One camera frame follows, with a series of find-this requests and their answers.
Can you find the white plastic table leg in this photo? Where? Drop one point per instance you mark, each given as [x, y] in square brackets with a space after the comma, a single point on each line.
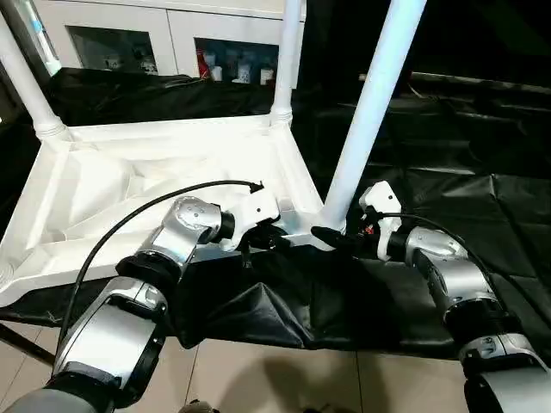
[286, 64]
[370, 107]
[4, 273]
[30, 86]

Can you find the white plastic table top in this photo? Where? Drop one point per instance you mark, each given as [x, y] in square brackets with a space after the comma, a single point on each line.
[107, 172]

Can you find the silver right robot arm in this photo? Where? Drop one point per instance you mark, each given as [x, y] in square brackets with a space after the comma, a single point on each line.
[452, 266]

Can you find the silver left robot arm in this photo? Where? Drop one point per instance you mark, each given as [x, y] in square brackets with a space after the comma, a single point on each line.
[189, 215]

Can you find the black work mat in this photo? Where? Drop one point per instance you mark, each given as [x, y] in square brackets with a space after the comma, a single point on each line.
[465, 172]

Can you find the white jar red label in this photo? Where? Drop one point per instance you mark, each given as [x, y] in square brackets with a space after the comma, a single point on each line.
[267, 75]

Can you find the small yellow label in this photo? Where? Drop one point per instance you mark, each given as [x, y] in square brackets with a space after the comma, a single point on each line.
[363, 77]

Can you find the white bottle blue print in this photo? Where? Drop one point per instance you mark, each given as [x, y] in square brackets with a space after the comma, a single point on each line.
[243, 71]

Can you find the small white bottle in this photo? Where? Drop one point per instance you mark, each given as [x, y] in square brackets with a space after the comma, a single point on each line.
[217, 74]

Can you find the red package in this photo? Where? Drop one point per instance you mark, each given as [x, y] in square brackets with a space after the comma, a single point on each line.
[203, 64]

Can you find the large black box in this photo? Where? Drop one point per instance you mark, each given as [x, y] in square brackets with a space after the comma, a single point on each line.
[331, 43]

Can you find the silver metal bar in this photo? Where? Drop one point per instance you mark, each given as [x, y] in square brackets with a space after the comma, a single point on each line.
[482, 82]

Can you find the white glass-door cabinet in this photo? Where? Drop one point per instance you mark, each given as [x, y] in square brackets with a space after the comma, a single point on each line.
[172, 17]

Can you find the grey curtain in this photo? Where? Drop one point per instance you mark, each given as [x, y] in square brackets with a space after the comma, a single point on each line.
[26, 26]

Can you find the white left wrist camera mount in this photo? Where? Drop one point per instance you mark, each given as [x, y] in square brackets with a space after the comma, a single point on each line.
[258, 206]

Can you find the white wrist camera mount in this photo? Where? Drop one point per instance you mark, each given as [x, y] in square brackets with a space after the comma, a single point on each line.
[379, 193]
[258, 206]

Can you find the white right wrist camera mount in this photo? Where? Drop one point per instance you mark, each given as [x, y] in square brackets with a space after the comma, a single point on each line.
[379, 193]

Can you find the black metal frame leg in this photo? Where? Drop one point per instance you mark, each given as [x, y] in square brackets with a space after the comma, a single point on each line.
[28, 344]

